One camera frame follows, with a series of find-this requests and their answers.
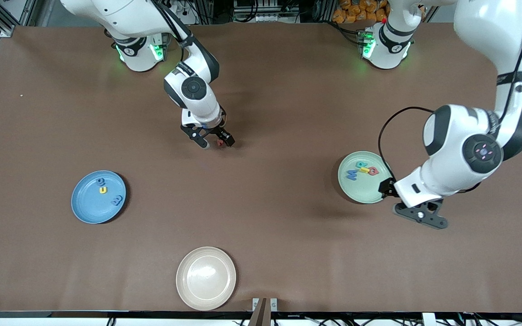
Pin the blue plate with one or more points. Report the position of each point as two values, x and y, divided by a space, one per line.
86 203

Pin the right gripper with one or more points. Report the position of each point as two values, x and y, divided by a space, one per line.
216 131

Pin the beige plate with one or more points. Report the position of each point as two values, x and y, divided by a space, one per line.
206 278

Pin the blue capital letter M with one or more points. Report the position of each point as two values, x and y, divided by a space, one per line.
352 174

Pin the pale green plate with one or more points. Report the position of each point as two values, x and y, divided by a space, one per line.
360 190

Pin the yellow capital letter H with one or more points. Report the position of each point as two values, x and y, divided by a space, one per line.
364 170

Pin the red capital letter Q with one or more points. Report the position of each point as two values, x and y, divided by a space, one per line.
370 171

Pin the blue lowercase letter a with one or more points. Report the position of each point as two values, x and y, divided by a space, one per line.
101 179

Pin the white power strip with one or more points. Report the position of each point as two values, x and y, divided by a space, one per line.
186 13

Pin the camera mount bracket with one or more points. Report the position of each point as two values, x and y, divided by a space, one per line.
264 312

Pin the orange packets pile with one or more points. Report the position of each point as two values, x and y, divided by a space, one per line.
351 11

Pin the teal capital letter R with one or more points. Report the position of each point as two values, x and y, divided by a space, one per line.
361 164

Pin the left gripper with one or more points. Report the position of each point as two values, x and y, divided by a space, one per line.
386 187

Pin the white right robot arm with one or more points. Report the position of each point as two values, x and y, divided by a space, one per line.
125 18

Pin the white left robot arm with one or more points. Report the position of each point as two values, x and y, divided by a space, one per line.
492 27

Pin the blue lowercase letter m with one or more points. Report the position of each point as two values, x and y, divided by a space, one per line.
117 199

